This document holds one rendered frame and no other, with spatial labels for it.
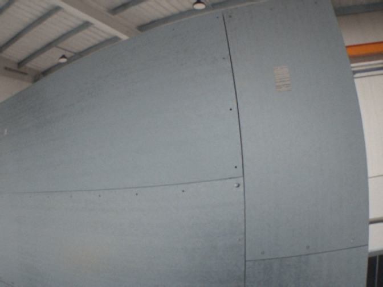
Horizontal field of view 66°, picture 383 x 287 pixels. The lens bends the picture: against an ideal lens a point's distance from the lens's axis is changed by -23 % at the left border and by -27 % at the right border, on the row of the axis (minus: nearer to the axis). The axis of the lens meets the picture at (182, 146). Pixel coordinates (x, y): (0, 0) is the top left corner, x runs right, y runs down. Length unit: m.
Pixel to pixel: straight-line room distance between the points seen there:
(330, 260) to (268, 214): 0.26
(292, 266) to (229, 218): 0.26
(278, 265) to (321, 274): 0.15
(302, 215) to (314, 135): 0.22
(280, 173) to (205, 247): 0.31
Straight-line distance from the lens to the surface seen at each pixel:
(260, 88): 1.07
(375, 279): 5.67
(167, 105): 1.19
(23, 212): 1.79
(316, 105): 1.01
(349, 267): 1.00
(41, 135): 1.65
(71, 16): 10.39
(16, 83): 13.17
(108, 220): 1.31
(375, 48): 9.76
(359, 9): 10.59
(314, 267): 1.01
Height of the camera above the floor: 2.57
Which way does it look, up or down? 10 degrees up
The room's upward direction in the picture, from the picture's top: 3 degrees counter-clockwise
